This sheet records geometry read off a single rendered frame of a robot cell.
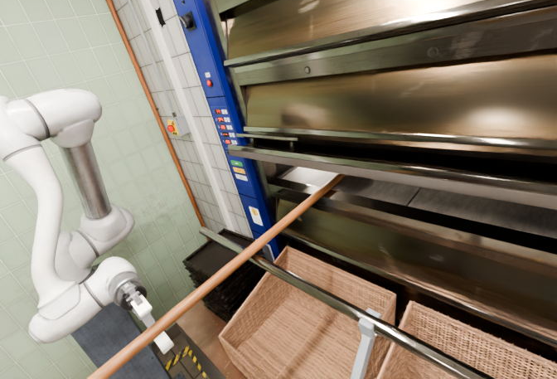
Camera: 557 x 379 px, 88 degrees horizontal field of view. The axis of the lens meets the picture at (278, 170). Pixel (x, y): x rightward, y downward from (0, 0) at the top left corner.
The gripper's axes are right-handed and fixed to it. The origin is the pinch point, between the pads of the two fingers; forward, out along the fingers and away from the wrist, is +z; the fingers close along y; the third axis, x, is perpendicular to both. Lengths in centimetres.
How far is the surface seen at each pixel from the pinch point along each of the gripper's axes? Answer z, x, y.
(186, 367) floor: -90, -7, 119
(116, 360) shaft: 1.1, 9.6, -1.3
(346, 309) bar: 35.1, -31.6, 1.5
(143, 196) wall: -120, -37, 11
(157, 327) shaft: 1.2, -0.4, -1.2
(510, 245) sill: 58, -69, 1
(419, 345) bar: 51, -32, 1
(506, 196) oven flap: 59, -54, -21
